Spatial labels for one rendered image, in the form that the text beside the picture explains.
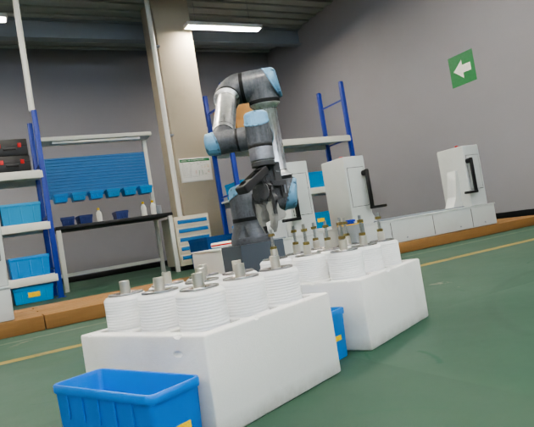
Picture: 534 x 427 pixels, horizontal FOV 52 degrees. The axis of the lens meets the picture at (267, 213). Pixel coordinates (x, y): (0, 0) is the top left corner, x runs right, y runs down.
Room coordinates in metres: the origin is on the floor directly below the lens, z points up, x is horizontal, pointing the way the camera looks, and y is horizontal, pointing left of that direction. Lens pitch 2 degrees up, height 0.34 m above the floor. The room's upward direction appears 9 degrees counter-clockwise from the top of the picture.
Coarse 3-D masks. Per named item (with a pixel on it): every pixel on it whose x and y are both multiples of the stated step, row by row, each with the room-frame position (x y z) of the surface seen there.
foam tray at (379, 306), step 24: (408, 264) 1.60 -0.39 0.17; (312, 288) 1.45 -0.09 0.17; (336, 288) 1.41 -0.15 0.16; (360, 288) 1.37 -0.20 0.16; (384, 288) 1.46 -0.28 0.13; (408, 288) 1.58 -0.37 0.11; (360, 312) 1.37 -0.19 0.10; (384, 312) 1.44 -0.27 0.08; (408, 312) 1.56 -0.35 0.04; (360, 336) 1.38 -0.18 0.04; (384, 336) 1.43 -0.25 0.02
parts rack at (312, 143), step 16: (320, 96) 7.87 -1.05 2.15; (208, 112) 7.01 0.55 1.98; (320, 112) 7.86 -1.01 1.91; (208, 128) 7.02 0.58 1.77; (288, 144) 6.90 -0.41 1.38; (304, 144) 7.05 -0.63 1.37; (320, 144) 7.71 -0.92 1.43; (336, 144) 7.69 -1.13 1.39; (352, 144) 7.38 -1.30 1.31; (320, 192) 7.08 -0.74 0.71; (224, 208) 7.02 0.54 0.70; (224, 224) 7.00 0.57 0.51
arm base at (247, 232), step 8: (240, 224) 2.03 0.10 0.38; (248, 224) 2.02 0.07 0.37; (256, 224) 2.03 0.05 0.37; (232, 232) 2.06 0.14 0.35; (240, 232) 2.02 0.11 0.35; (248, 232) 2.01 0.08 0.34; (256, 232) 2.01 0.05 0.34; (232, 240) 2.04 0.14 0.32; (240, 240) 2.01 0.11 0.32; (248, 240) 2.00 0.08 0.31; (256, 240) 2.00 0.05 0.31; (264, 240) 2.02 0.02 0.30
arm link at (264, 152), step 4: (252, 148) 1.60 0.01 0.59; (256, 148) 1.59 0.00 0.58; (260, 148) 1.59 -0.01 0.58; (264, 148) 1.59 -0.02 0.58; (268, 148) 1.59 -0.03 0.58; (272, 148) 1.61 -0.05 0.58; (252, 152) 1.60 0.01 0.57; (256, 152) 1.59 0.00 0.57; (260, 152) 1.59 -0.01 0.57; (264, 152) 1.59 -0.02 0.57; (268, 152) 1.59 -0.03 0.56; (272, 152) 1.61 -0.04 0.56; (252, 156) 1.60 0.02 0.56; (256, 156) 1.59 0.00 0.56; (260, 156) 1.59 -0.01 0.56; (264, 156) 1.59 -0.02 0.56; (268, 156) 1.59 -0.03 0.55; (272, 156) 1.60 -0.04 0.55; (252, 160) 1.60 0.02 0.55; (256, 160) 1.60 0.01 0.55; (260, 160) 1.59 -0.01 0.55
